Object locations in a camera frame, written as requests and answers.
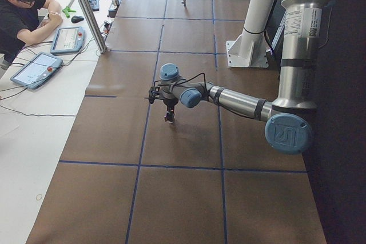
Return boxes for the aluminium frame post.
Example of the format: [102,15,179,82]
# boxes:
[78,0,108,54]

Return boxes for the far teach pendant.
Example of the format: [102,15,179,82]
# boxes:
[50,27,85,55]

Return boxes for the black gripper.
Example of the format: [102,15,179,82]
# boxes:
[163,98,178,113]

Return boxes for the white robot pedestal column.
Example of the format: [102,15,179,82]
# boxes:
[242,0,280,35]

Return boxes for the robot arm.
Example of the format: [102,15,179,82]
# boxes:
[148,0,331,154]

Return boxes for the seated person black shirt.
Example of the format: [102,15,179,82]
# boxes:
[1,0,63,65]

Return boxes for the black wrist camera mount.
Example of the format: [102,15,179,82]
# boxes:
[145,86,163,104]

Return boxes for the brown paper table cover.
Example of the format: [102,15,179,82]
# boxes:
[27,0,325,243]

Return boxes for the near teach pendant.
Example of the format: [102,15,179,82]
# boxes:
[10,52,63,90]

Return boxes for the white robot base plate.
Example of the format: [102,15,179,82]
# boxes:
[226,41,269,68]

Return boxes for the teach pendant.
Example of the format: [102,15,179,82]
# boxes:
[10,52,63,90]
[50,27,85,55]

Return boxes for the green plastic part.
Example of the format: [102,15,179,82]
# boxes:
[62,6,76,18]

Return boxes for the black camera cable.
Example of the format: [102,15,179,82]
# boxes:
[168,73,208,90]

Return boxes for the black computer mouse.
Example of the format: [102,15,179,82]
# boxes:
[71,15,84,23]

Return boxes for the white PPR brass valve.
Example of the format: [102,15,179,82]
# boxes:
[164,113,174,123]

